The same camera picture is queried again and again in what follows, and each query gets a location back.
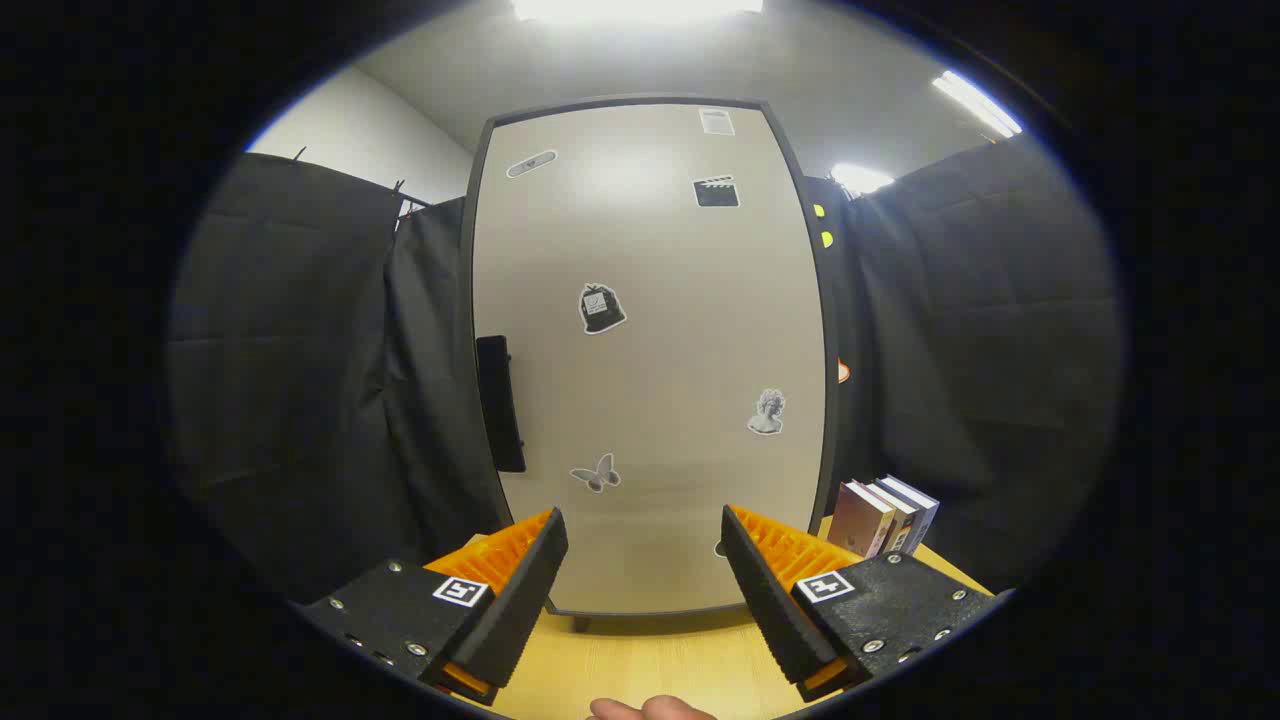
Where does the black backdrop cloth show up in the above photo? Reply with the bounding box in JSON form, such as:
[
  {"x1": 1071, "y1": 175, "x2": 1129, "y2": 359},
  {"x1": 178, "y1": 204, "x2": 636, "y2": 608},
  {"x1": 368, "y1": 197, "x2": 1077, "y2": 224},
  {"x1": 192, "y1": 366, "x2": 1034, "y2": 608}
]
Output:
[
  {"x1": 168, "y1": 150, "x2": 506, "y2": 606},
  {"x1": 805, "y1": 135, "x2": 1126, "y2": 591}
]

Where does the large ceiling light panel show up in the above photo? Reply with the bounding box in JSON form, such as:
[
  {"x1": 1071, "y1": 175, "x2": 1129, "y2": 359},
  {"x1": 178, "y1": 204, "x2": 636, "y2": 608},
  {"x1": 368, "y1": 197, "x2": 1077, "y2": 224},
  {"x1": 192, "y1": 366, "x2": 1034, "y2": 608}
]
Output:
[{"x1": 510, "y1": 0, "x2": 766, "y2": 23}]

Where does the small ceiling light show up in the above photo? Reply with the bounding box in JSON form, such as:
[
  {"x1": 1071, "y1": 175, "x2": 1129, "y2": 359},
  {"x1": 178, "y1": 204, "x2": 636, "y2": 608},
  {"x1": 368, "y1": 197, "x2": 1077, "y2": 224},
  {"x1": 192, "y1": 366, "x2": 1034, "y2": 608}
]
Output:
[{"x1": 830, "y1": 163, "x2": 896, "y2": 196}]

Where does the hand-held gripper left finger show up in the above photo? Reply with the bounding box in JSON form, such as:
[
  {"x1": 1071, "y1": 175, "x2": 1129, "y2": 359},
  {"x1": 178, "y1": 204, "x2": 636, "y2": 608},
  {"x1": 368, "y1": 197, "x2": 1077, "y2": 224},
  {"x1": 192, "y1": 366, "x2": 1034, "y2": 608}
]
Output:
[{"x1": 295, "y1": 507, "x2": 569, "y2": 706}]

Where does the beige cabinet door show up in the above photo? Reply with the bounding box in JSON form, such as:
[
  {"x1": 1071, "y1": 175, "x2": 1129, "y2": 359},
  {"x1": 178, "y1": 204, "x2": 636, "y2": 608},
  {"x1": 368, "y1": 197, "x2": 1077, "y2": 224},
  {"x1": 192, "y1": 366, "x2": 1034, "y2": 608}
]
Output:
[{"x1": 472, "y1": 103, "x2": 829, "y2": 613}]

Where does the black door handle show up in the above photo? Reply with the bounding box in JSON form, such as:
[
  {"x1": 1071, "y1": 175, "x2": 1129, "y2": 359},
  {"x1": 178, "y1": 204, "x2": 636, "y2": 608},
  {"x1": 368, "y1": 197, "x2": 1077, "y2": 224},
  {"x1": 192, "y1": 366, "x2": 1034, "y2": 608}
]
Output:
[{"x1": 475, "y1": 335, "x2": 527, "y2": 474}]

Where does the white spine book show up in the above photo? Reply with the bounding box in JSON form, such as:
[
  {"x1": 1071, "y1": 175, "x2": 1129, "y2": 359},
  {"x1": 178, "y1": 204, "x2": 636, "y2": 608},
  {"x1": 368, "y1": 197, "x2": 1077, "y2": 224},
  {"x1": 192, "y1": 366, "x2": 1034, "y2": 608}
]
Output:
[{"x1": 865, "y1": 480, "x2": 919, "y2": 554}]

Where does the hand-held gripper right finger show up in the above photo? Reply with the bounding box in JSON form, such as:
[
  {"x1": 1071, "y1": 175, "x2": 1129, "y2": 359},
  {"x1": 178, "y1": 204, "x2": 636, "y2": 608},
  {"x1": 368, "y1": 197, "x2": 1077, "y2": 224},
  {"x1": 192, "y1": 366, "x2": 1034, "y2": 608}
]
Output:
[{"x1": 720, "y1": 504, "x2": 1001, "y2": 703}]

